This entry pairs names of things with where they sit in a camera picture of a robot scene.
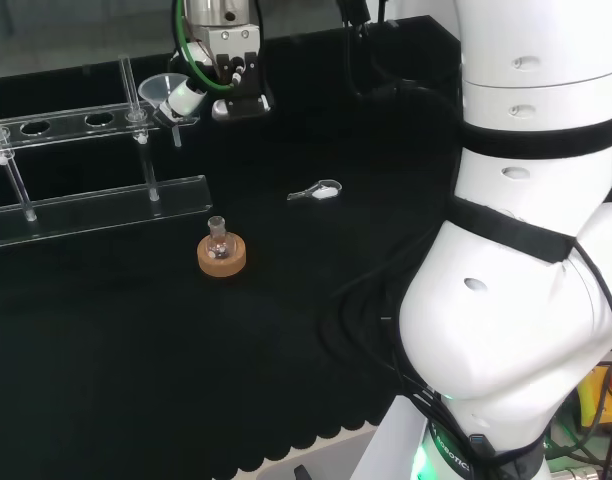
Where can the black bench cloth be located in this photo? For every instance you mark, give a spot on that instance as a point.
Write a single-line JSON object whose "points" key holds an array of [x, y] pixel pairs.
{"points": [[136, 360]]}

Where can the translucent plastic funnel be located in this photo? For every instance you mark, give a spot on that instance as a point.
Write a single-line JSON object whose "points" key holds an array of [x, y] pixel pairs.
{"points": [[156, 89]]}

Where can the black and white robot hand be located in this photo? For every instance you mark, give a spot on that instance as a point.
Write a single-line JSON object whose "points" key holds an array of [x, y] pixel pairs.
{"points": [[246, 75]]}

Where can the clear acrylic funnel stand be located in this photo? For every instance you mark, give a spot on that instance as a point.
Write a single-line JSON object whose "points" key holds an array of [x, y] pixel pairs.
{"points": [[111, 202]]}

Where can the yellow stop button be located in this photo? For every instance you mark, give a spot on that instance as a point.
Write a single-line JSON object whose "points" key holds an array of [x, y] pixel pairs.
{"points": [[603, 395]]}

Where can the small round-bottom glass flask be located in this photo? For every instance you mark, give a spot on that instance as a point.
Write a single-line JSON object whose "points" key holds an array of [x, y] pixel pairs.
{"points": [[218, 245]]}

